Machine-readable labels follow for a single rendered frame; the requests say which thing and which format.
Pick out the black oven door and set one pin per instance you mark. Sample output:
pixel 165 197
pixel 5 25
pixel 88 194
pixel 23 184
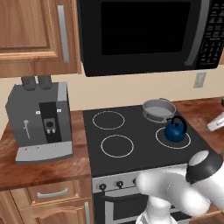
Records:
pixel 125 208

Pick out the black microwave oven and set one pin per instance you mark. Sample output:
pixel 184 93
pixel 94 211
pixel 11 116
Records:
pixel 145 61

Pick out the wooden drawer front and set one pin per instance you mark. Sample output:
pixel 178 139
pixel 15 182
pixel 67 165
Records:
pixel 52 191

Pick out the grey wall socket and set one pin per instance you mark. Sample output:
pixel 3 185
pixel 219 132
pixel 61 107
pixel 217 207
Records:
pixel 199 80

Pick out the wooden base cupboard door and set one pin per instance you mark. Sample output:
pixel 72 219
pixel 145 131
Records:
pixel 58 213

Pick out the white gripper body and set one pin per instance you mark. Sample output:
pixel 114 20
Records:
pixel 216 122

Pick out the wooden wall cupboard door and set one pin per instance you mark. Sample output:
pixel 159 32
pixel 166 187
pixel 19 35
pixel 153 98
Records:
pixel 26 26

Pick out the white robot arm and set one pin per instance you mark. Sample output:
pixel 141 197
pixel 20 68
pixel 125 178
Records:
pixel 172 186

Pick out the dark green object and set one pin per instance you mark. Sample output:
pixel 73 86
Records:
pixel 222 101

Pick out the blue kettle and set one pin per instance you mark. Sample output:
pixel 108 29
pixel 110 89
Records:
pixel 174 132

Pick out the grey cooking pot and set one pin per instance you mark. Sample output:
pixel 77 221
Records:
pixel 159 112

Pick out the grey coffee machine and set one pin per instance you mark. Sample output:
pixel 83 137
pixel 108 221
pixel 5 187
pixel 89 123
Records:
pixel 32 122

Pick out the black stove knob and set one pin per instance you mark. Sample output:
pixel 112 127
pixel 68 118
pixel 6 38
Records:
pixel 119 184
pixel 102 187
pixel 135 181

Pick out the black hob stove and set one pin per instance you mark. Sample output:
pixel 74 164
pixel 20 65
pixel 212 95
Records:
pixel 140 145

